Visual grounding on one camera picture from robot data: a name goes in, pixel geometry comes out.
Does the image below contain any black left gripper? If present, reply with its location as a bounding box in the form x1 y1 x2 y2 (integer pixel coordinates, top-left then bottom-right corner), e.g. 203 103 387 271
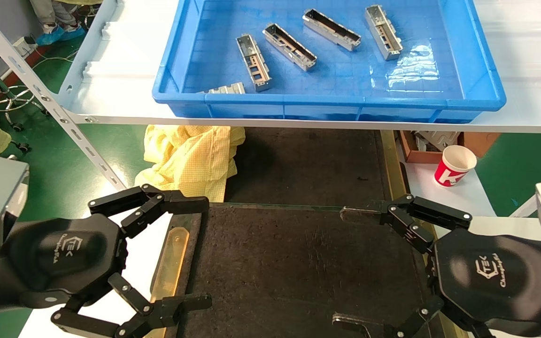
3 184 213 338

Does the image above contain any white metal shelf board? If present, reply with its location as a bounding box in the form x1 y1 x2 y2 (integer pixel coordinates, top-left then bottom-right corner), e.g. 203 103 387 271
57 0 541 134

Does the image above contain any black mat with brass rim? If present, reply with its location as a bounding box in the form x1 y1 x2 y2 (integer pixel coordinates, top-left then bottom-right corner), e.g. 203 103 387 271
224 126 440 235

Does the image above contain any brown cardboard box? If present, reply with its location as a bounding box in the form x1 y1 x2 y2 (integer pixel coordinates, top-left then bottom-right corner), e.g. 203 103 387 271
398 131 502 164

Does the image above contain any amber translucent strip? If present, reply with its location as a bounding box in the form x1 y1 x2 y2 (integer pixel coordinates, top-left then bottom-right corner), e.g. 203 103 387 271
150 227 190 338

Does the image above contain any red and white paper cup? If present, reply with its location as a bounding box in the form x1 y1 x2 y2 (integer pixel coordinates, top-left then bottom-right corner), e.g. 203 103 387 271
434 145 478 188

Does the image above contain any yellow checked cloth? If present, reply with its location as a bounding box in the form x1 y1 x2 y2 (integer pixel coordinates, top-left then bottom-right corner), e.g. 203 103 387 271
134 124 246 202

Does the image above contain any silver metal channel part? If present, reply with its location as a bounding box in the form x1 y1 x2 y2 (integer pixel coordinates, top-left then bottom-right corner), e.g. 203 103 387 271
263 23 318 72
236 33 272 92
302 8 362 51
202 82 246 94
365 5 403 61

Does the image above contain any grey metal brackets pile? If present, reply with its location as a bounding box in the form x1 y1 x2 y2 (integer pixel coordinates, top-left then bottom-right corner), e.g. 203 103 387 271
414 131 461 152

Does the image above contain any white power strip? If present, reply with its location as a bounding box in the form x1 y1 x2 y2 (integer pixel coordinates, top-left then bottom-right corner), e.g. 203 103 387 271
12 37 37 59

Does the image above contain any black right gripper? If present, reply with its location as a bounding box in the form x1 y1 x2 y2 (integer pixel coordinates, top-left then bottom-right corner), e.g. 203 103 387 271
332 194 541 338

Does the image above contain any blue plastic tray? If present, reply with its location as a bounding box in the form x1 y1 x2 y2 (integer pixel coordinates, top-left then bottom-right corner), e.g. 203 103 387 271
152 0 507 123

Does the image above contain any white slotted shelf post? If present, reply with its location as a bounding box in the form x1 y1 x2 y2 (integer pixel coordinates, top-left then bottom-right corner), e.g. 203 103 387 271
0 0 128 192
510 164 541 217

